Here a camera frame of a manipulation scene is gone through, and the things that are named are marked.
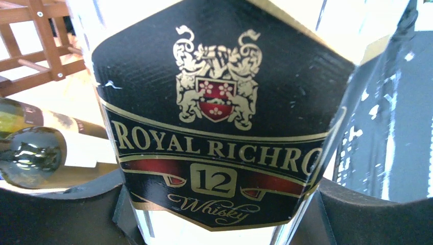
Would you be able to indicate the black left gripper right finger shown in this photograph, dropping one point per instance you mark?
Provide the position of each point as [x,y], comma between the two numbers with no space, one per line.
[338,215]

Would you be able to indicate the dark bottle barcode label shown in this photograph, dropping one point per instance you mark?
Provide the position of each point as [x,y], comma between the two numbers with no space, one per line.
[16,115]

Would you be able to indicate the small clear bottle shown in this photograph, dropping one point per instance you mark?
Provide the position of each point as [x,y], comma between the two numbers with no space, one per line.
[224,114]

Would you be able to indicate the brown wooden wine rack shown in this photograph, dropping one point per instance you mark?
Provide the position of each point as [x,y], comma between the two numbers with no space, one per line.
[36,47]

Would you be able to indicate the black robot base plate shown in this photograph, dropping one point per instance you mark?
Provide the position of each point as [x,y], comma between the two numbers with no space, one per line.
[386,151]

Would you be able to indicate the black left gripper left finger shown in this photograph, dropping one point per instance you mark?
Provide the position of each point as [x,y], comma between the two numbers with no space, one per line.
[79,215]

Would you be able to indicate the dark bottle rack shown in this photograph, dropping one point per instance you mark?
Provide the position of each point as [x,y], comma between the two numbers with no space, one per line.
[43,158]

